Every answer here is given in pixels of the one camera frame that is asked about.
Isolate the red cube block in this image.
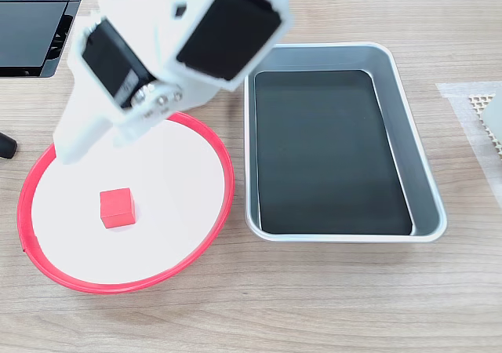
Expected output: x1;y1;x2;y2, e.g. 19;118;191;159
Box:
99;187;137;229

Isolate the black rounded stand foot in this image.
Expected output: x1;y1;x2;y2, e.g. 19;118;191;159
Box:
0;131;19;160

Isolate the white mesh anti-slip mat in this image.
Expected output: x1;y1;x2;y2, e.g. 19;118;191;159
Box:
468;92;502;162

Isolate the red rimmed round dish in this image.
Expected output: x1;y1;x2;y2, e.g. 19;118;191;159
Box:
16;111;236;295

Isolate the silver metal tray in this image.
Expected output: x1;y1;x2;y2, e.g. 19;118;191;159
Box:
243;42;449;245

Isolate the black tray liner mat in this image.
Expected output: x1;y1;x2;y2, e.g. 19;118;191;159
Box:
253;69;416;236

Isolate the black glossy framed panel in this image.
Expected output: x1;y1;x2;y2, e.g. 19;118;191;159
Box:
0;0;90;78

